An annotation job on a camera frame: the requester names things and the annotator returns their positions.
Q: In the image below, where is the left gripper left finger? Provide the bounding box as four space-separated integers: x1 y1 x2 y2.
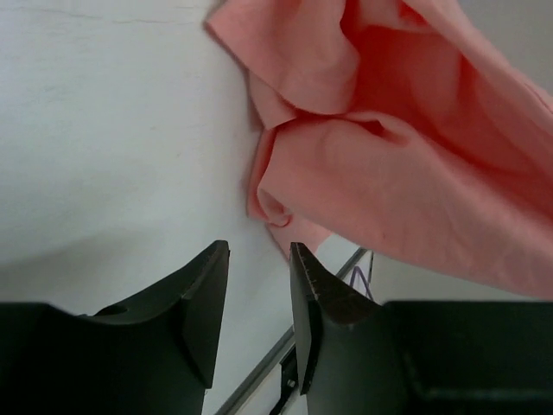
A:
1 240 230 414

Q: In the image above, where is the pink t shirt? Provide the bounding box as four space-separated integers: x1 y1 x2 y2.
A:
207 1 552 298

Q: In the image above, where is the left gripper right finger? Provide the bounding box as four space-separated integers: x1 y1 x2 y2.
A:
289 243 552 414

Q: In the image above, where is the aluminium rail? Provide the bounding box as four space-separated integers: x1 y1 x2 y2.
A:
211 246 375 415

